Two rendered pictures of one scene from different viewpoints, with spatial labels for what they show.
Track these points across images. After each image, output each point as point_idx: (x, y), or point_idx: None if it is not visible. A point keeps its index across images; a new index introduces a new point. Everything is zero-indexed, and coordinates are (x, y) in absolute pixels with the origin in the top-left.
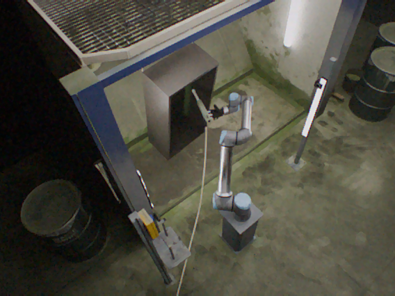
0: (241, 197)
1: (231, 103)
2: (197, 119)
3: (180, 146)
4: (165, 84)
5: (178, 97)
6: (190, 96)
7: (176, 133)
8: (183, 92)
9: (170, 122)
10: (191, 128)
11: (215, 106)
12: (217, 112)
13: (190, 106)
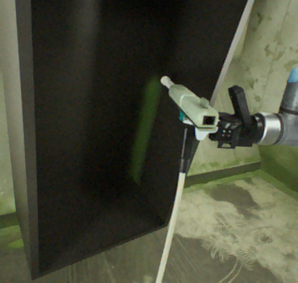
0: None
1: (297, 94)
2: (155, 189)
3: (90, 246)
4: None
5: (123, 107)
6: (153, 119)
7: (97, 209)
8: (138, 98)
9: (92, 180)
10: (137, 208)
11: (237, 88)
12: (237, 118)
13: (147, 152)
